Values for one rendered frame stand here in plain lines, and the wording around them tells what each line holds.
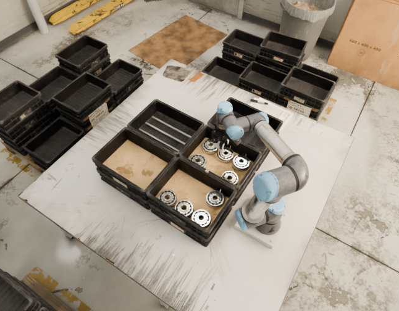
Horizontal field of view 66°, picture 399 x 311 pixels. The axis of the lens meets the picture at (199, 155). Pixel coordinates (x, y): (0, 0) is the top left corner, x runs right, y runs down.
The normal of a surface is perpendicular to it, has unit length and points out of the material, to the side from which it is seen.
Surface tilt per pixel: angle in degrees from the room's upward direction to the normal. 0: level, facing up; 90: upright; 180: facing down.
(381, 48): 76
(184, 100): 0
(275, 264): 0
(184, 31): 0
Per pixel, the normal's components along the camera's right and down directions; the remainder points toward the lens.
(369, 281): 0.02, -0.58
